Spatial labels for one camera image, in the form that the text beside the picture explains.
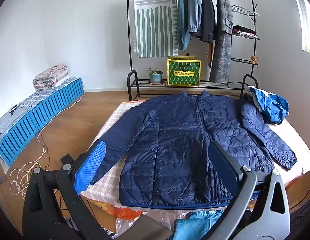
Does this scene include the folded clothes on shelf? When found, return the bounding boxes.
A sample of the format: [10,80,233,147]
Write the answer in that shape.
[232,25,257,36]

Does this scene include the bright blue jacket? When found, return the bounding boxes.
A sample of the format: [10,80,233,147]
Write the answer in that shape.
[248,86,290,124]

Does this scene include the floral folded quilt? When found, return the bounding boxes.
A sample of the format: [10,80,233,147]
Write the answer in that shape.
[32,63,68,91]

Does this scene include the navy blue puffer jacket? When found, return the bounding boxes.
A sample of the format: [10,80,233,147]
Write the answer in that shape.
[89,90,298,209]

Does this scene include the green striped white cloth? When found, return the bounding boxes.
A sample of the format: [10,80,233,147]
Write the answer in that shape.
[133,0,178,58]

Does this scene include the white cable on floor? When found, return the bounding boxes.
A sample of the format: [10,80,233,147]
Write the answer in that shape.
[8,93,84,197]

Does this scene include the blue denim hanging shirt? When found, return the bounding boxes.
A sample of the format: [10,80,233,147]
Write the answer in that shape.
[188,0,202,36]

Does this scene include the grey plaid hanging coat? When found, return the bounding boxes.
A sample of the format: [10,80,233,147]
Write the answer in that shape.
[209,0,234,83]

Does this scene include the light blue folded garment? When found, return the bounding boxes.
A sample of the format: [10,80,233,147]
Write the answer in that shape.
[169,210,223,240]

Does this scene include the yellow green patterned box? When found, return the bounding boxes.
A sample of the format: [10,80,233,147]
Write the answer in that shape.
[166,55,201,86]

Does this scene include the black metal clothes rack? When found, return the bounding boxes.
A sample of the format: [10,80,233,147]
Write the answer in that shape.
[126,0,259,101]

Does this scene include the small potted plant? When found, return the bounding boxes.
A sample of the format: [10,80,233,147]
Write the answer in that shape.
[148,68,163,85]

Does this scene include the small teddy bear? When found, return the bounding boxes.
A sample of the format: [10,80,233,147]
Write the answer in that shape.
[251,56,258,65]

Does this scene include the black hanging blazer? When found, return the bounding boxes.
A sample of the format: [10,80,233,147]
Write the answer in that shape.
[199,0,216,43]

